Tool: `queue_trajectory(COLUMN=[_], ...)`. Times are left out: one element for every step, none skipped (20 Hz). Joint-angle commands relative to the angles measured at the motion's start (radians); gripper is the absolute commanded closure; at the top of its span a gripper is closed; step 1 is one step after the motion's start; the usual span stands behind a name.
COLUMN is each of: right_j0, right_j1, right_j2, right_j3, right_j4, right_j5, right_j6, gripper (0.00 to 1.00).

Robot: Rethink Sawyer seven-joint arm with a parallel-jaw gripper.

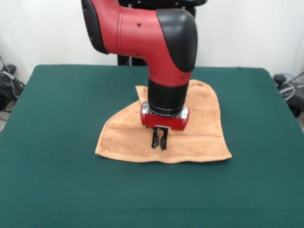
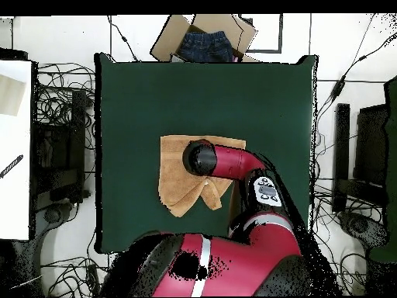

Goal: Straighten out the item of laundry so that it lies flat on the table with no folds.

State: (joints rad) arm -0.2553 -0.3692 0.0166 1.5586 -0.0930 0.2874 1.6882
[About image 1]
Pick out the black wheeled stand base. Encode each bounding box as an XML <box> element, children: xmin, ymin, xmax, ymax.
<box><xmin>273</xmin><ymin>71</ymin><xmax>304</xmax><ymax>119</ymax></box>
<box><xmin>0</xmin><ymin>64</ymin><xmax>26</xmax><ymax>112</ymax></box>

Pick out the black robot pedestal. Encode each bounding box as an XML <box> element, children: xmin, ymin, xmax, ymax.
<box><xmin>117</xmin><ymin>0</ymin><xmax>207</xmax><ymax>67</ymax></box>

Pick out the tan terry towel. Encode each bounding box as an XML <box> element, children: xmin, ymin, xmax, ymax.
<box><xmin>95</xmin><ymin>79</ymin><xmax>233</xmax><ymax>165</ymax></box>

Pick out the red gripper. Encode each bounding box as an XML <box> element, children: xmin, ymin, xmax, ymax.
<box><xmin>140</xmin><ymin>101</ymin><xmax>190</xmax><ymax>151</ymax></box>

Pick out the dark green table cloth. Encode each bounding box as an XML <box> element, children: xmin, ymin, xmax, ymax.
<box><xmin>0</xmin><ymin>64</ymin><xmax>304</xmax><ymax>228</ymax></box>

